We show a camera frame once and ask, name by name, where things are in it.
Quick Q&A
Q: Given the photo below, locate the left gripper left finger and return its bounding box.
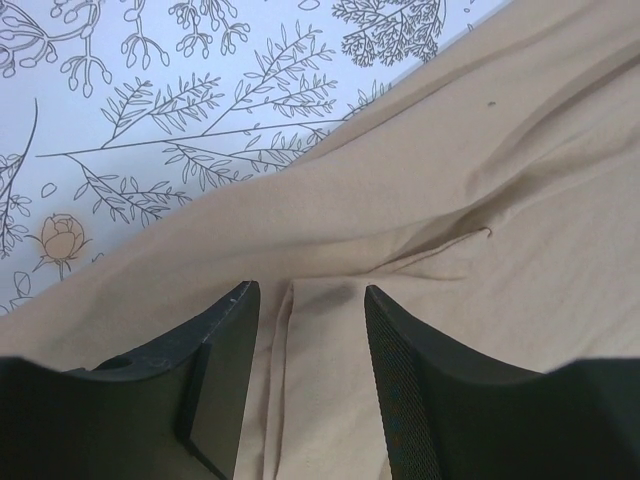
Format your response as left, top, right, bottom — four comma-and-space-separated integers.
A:
1, 281, 261, 479

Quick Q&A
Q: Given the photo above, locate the floral table mat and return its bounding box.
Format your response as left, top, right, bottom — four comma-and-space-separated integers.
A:
1, 0, 502, 314

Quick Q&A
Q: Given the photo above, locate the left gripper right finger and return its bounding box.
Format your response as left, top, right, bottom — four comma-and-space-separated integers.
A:
364, 286, 639, 479

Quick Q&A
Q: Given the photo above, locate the beige t shirt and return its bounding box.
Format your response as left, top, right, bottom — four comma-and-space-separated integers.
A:
1, 1, 639, 479

